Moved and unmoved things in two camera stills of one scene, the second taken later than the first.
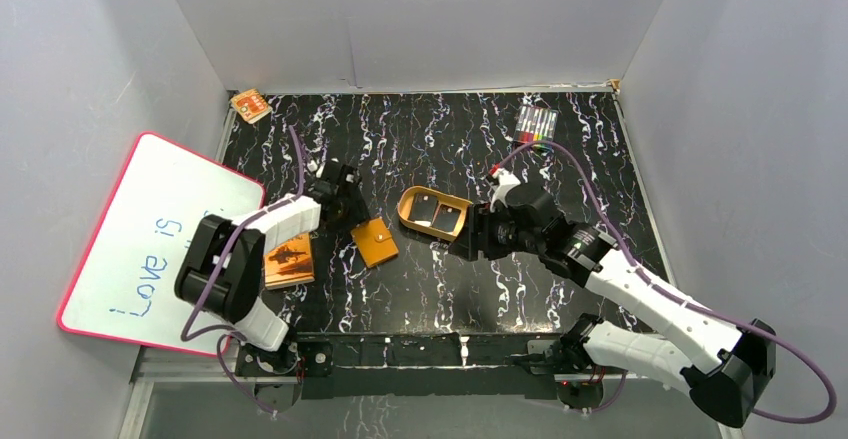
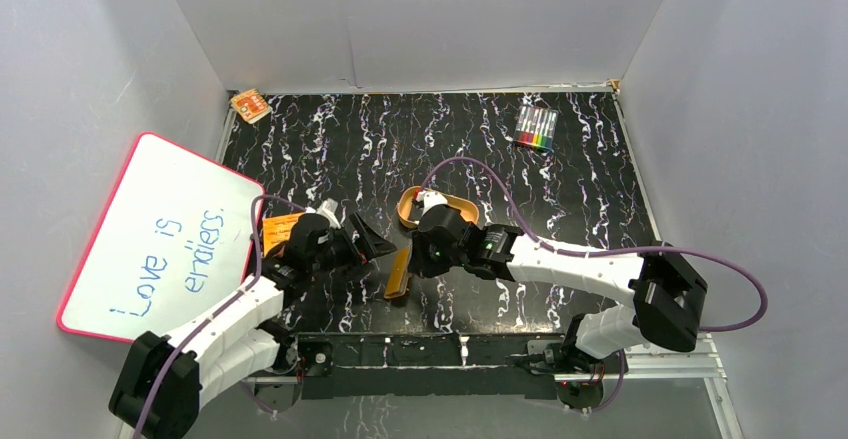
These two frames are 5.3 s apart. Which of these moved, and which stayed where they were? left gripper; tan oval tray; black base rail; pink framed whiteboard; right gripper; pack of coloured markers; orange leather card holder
Moved: orange leather card holder; right gripper; left gripper
Stayed: pack of coloured markers; black base rail; tan oval tray; pink framed whiteboard
